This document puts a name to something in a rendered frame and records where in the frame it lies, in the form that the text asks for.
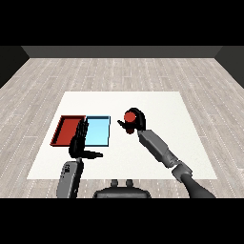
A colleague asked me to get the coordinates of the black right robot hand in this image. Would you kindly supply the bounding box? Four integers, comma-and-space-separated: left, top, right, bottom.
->
116, 107, 148, 132

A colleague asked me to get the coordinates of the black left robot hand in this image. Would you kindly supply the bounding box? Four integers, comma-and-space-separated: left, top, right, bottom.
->
68, 117, 104, 160

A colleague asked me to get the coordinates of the red can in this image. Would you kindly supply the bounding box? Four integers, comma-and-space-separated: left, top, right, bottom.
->
123, 111, 138, 134

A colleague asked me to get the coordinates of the red shallow open box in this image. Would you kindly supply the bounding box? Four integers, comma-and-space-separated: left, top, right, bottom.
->
50, 114, 87, 148

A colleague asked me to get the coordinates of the light blue shallow open box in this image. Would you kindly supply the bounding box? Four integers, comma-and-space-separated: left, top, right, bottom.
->
83, 114, 112, 148

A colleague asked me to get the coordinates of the dark grey robot body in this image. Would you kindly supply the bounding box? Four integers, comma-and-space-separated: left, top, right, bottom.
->
92, 179, 153, 199

